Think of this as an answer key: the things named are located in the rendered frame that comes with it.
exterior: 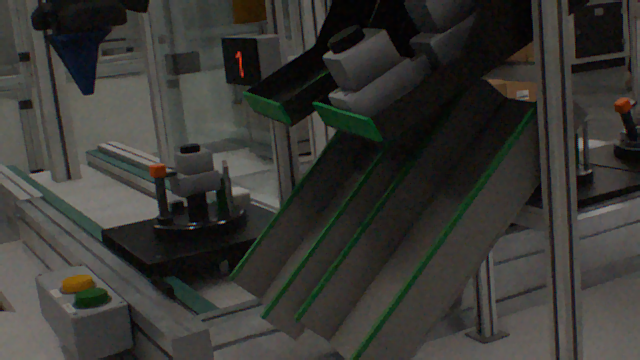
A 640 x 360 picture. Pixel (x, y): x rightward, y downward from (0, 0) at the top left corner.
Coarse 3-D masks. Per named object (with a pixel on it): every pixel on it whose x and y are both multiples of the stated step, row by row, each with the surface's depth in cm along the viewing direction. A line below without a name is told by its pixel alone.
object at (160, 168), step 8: (152, 168) 130; (160, 168) 130; (152, 176) 130; (160, 176) 130; (168, 176) 131; (160, 184) 131; (160, 192) 131; (160, 200) 131; (160, 208) 131; (168, 208) 132
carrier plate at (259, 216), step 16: (256, 208) 143; (128, 224) 142; (144, 224) 140; (256, 224) 133; (112, 240) 135; (128, 240) 132; (144, 240) 131; (160, 240) 130; (208, 240) 128; (224, 240) 127; (240, 240) 126; (128, 256) 128; (144, 256) 123; (160, 256) 122; (176, 256) 122; (192, 256) 122; (208, 256) 123; (224, 256) 125; (160, 272) 120
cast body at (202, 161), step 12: (192, 144) 133; (180, 156) 131; (192, 156) 131; (204, 156) 132; (180, 168) 132; (192, 168) 131; (204, 168) 132; (180, 180) 130; (192, 180) 131; (204, 180) 132; (216, 180) 133; (180, 192) 131; (192, 192) 132; (204, 192) 133
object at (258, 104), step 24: (336, 0) 93; (360, 0) 94; (384, 0) 82; (336, 24) 94; (360, 24) 95; (384, 24) 82; (312, 48) 93; (288, 72) 93; (312, 72) 93; (264, 96) 93; (288, 96) 90; (312, 96) 81; (288, 120) 81
